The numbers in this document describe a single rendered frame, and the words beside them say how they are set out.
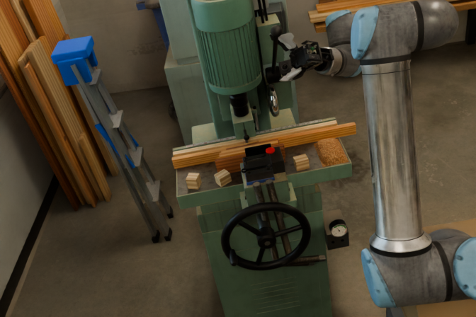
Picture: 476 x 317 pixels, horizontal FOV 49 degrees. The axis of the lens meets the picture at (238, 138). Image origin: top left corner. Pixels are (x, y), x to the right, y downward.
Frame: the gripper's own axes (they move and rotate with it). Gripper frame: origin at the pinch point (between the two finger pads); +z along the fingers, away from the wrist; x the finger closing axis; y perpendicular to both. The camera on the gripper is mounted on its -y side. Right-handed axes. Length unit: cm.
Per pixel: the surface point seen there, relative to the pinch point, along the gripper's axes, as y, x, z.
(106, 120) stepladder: -112, -16, 3
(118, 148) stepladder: -118, -4, -5
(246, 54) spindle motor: -5.1, -2.8, 5.7
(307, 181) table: -17.7, 35.8, -22.1
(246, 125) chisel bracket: -23.6, 14.0, -4.9
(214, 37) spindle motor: -5.6, -7.4, 16.1
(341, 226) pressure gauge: -18, 52, -35
